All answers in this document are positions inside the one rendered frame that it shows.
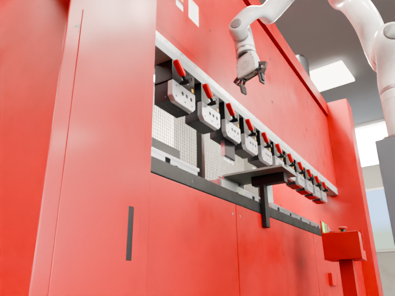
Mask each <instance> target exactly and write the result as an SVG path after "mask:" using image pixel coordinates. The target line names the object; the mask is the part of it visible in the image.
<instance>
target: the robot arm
mask: <svg viewBox="0 0 395 296"><path fill-rule="evenodd" d="M293 2H294V0H267V1H266V2H265V3H264V4H263V5H262V6H248V7H246V8H244V9H243V10H241V11H240V12H239V13H238V14H237V15H236V16H235V17H234V19H233V20H232V21H231V23H230V24H229V33H230V35H231V37H232V39H233V42H234V45H235V51H236V59H237V61H236V72H237V77H236V79H235V80H234V81H233V83H234V84H235V85H237V86H239V87H240V91H241V93H242V94H244V95H247V91H246V87H245V84H246V82H247V81H249V80H251V79H252V78H254V77H255V76H257V75H258V77H259V82H260V83H262V84H265V76H264V75H265V71H266V69H267V64H268V62H266V61H260V59H259V57H258V55H257V53H256V49H255V43H254V40H253V35H252V30H251V27H250V24H251V23H252V22H253V21H255V20H256V19H260V20H261V21H262V22H263V23H264V24H266V25H270V24H272V23H273V22H274V21H276V20H277V19H278V17H279V16H280V15H281V14H282V13H283V12H284V11H285V10H286V9H287V8H288V7H289V6H290V5H291V4H292V3H293ZM328 2H329V4H330V5H331V6H332V7H333V8H334V9H337V10H340V11H342V12H343V13H344V14H345V15H346V17H347V18H348V20H349V21H350V23H351V24H352V25H353V27H354V29H355V30H356V32H357V35H358V37H359V39H360V42H361V45H362V47H363V50H364V52H365V54H366V57H367V60H368V61H369V64H370V66H371V67H372V68H373V70H374V71H376V72H377V84H378V89H379V94H380V100H381V105H382V109H383V114H384V119H385V123H386V129H387V134H388V136H385V137H384V138H383V139H387V138H390V137H395V22H389V23H386V24H384V22H383V20H382V18H381V16H380V14H379V12H378V10H377V9H376V7H375V6H374V4H373V3H372V1H371V0H328ZM262 65H263V66H262ZM239 80H240V81H239ZM238 81H239V83H238ZM242 81H243V84H242Z"/></svg>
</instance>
